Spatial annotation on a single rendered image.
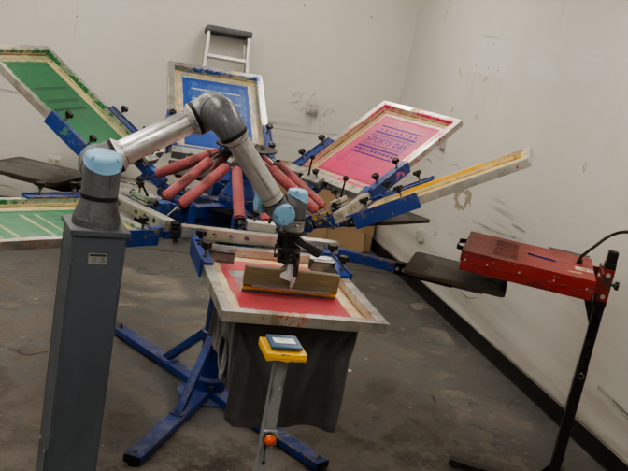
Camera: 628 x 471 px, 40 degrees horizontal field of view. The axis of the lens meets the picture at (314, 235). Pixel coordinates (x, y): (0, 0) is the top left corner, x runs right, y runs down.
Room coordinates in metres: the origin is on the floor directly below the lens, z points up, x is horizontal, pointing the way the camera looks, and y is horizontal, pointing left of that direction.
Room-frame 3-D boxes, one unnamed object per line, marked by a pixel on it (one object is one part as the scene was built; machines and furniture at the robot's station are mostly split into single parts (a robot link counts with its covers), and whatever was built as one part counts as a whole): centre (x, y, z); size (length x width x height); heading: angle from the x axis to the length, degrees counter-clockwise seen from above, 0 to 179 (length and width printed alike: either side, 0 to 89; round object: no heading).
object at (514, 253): (3.79, -0.99, 1.06); 0.61 x 0.46 x 0.12; 77
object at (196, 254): (3.25, 0.42, 0.97); 0.30 x 0.05 x 0.07; 17
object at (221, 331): (2.99, 0.24, 0.79); 0.46 x 0.09 x 0.33; 17
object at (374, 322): (3.10, 0.08, 0.97); 0.79 x 0.58 x 0.04; 17
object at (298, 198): (3.03, 0.08, 1.30); 0.09 x 0.08 x 0.11; 112
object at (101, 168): (2.64, 0.69, 1.37); 0.13 x 0.12 x 0.14; 22
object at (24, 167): (4.25, 1.05, 0.91); 1.34 x 0.40 x 0.08; 77
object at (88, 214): (2.64, 0.69, 1.25); 0.15 x 0.15 x 0.10
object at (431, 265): (3.96, -0.26, 0.91); 1.34 x 0.40 x 0.08; 77
